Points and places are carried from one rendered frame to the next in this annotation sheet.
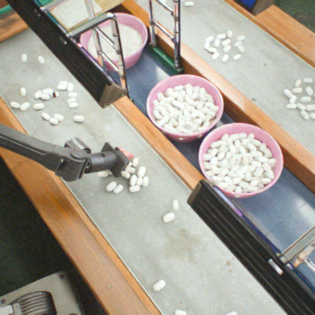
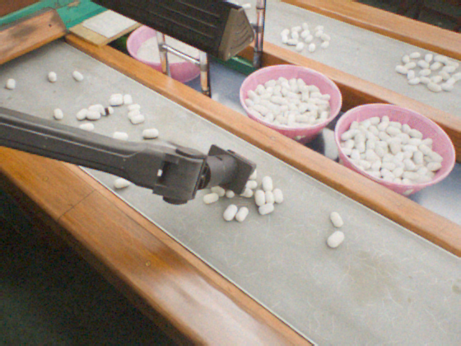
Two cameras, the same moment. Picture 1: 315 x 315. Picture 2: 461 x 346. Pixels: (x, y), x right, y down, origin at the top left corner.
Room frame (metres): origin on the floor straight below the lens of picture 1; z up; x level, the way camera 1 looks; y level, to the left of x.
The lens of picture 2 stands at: (0.26, 0.28, 1.35)
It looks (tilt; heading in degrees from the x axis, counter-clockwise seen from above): 50 degrees down; 341
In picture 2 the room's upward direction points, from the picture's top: straight up
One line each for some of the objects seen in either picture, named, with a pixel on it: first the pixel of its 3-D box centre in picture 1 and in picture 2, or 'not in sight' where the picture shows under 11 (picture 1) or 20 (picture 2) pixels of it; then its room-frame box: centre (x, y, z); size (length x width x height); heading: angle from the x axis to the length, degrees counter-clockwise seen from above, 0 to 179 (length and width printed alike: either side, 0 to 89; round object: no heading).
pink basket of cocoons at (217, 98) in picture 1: (184, 111); (287, 108); (0.91, -0.12, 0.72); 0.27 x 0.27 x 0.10
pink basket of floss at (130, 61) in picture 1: (115, 44); (172, 53); (1.28, 0.12, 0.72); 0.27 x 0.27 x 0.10
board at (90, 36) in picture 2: (84, 7); (123, 18); (1.47, 0.24, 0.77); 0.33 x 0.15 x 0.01; 123
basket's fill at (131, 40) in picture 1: (115, 46); (172, 56); (1.28, 0.12, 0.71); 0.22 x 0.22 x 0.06
